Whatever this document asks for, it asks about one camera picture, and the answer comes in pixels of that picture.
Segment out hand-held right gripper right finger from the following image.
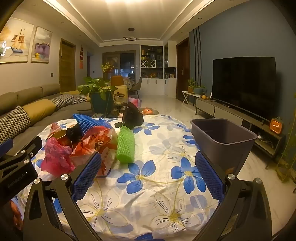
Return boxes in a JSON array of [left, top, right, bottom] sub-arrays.
[[195, 152, 272, 241]]

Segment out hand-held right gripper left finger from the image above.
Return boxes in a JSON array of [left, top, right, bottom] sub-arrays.
[[23, 152, 102, 241]]

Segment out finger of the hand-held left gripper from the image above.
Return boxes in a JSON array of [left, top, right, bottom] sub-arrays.
[[0, 136, 43, 172], [0, 138, 14, 154]]

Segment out pink plastic bag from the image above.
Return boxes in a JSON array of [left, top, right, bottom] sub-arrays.
[[42, 137, 75, 175]]

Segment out gold round tin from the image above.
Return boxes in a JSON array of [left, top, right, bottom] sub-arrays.
[[52, 130, 67, 140]]

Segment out red printed plastic bag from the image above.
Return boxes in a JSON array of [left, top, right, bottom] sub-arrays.
[[69, 127, 118, 179]]

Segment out purple plastic bin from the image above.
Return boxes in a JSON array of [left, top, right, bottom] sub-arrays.
[[190, 119, 258, 179]]

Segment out small black plastic bag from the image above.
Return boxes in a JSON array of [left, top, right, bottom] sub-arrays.
[[65, 125, 83, 142]]

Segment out green foam net sleeve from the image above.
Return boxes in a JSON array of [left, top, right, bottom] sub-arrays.
[[116, 125, 135, 164]]

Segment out blue foam net sleeve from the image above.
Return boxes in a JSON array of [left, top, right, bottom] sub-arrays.
[[73, 113, 111, 135]]

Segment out large black plastic bag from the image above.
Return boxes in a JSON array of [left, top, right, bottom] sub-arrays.
[[115, 102, 144, 130]]

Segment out large houndstooth cushion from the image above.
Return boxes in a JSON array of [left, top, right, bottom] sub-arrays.
[[0, 105, 31, 144]]

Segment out grey sofa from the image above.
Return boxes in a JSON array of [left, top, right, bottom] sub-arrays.
[[0, 83, 93, 156]]

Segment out yellow sofa cushion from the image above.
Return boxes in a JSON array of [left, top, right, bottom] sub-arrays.
[[22, 99, 57, 120]]

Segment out small houndstooth cushion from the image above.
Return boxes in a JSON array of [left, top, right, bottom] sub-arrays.
[[50, 95, 74, 109]]

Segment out blue floral tablecloth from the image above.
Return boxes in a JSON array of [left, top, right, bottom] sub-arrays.
[[11, 113, 226, 241]]

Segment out grey television cabinet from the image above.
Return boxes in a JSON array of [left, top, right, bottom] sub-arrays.
[[195, 97, 286, 169]]

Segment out leafy plant in teal pot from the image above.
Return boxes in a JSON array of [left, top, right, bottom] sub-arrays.
[[78, 76, 118, 116]]

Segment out tall green plant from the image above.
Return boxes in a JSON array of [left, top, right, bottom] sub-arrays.
[[275, 93, 296, 193]]

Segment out glass teapot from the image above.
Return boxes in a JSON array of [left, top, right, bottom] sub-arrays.
[[114, 92, 126, 106]]

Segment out white folding side table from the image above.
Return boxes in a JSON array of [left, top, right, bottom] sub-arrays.
[[182, 91, 197, 104]]

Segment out orange small speaker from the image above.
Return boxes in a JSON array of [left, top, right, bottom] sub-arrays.
[[270, 117, 284, 134]]

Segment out light wooden door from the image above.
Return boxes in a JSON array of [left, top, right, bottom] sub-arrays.
[[59, 38, 76, 93]]

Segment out pink floor bag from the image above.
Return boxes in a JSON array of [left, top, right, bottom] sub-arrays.
[[128, 97, 142, 108]]

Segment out yellow armchair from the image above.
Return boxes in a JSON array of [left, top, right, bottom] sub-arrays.
[[99, 85, 128, 105]]

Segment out black television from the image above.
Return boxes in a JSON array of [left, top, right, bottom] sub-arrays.
[[212, 56, 277, 121]]

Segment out purple abstract painting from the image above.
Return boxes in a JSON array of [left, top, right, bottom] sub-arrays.
[[31, 26, 53, 63]]

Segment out orange dining chair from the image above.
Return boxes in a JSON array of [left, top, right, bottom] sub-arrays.
[[110, 75, 124, 87]]

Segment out white display cabinet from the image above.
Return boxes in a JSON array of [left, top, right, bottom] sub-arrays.
[[140, 40, 177, 98]]

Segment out sailboat painting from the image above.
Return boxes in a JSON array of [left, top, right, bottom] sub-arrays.
[[0, 17, 35, 64]]

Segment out grey dining chair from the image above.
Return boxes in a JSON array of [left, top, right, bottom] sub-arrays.
[[132, 76, 143, 95]]

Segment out yellow flower bouquet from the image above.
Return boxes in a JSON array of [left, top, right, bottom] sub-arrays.
[[101, 62, 115, 75]]

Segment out dark wooden door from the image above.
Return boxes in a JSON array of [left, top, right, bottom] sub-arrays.
[[176, 37, 190, 99]]

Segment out glass balcony door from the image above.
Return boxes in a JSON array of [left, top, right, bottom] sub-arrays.
[[102, 51, 137, 81]]

